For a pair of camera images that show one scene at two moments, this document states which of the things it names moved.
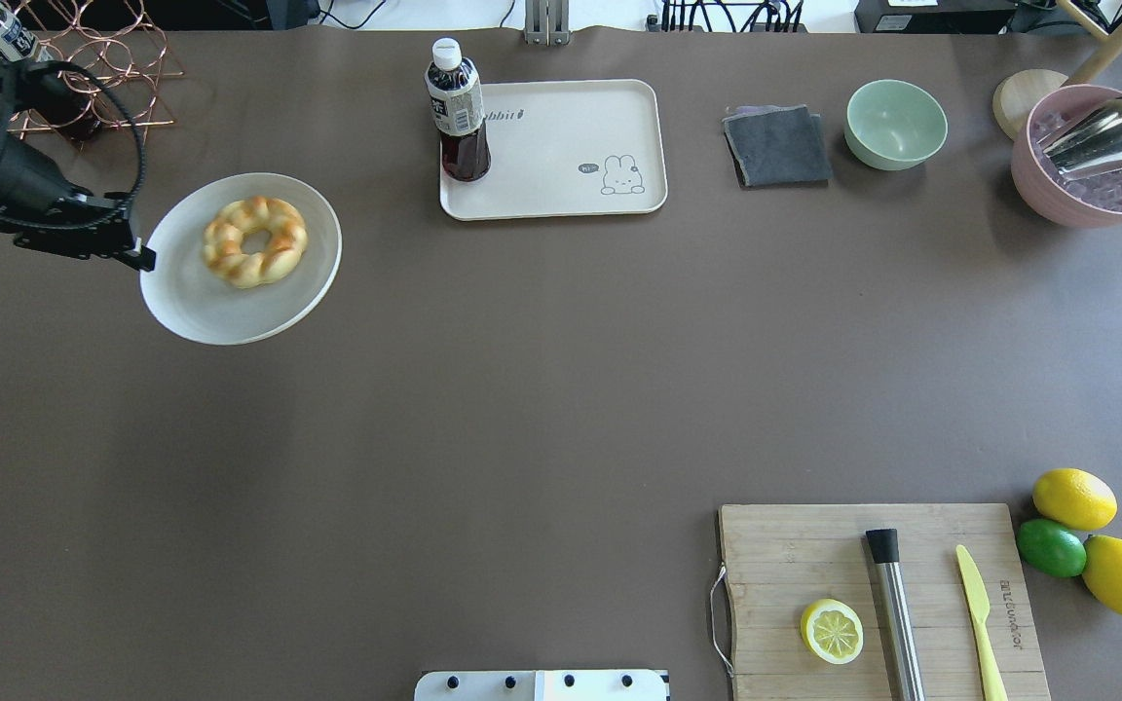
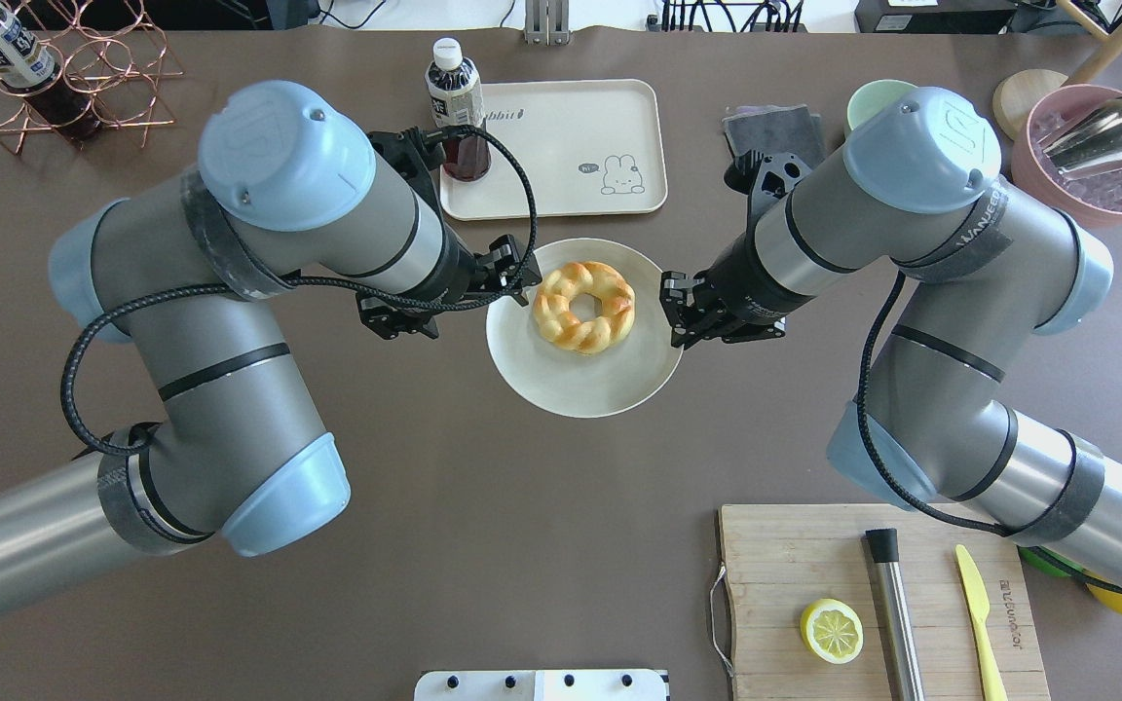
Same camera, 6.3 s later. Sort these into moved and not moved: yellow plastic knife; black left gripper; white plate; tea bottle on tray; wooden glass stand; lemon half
Moved: white plate; black left gripper
Not moved: wooden glass stand; tea bottle on tray; lemon half; yellow plastic knife
